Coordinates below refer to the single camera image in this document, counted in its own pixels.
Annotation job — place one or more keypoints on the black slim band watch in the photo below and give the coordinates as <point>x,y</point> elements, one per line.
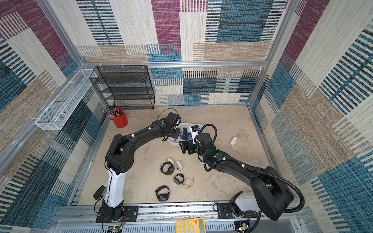
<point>179,179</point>

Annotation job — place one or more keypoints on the white plastic storage box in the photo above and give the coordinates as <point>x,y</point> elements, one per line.
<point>182,126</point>

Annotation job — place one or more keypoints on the yellow keypad pendant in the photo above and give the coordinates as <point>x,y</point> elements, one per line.
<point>194,225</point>

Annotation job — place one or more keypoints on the rose gold white watch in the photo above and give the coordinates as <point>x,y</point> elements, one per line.
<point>179,166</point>

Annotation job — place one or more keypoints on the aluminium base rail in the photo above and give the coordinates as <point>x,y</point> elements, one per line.
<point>162,218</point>

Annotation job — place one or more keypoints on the black wire shelf rack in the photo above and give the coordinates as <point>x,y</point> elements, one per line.
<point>128,87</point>

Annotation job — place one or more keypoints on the beige strap steel watch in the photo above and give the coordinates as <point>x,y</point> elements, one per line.
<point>171,161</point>

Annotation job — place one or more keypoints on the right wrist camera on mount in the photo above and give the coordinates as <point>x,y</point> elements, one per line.
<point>194,131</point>

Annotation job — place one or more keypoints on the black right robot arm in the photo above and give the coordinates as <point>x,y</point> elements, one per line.
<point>272,195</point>

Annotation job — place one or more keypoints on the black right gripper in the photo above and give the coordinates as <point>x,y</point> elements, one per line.
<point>190,146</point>

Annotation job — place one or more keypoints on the red pen cup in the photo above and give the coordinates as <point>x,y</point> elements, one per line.
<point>121,120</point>

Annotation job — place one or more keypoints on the large black sport watch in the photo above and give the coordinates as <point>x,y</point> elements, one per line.
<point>167,168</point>

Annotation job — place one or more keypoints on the white mesh wall basket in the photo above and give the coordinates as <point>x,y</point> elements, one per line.
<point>60,110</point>

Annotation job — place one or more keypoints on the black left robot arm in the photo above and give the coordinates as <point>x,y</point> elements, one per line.
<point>119,160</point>

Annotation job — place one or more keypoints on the translucent blue watch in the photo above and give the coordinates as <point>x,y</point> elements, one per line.
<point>184,135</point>

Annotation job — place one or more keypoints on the black chunky watch front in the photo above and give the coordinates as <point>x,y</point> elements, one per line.
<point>162,193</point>

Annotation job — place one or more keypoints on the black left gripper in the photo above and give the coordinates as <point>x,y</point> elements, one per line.
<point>178,131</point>

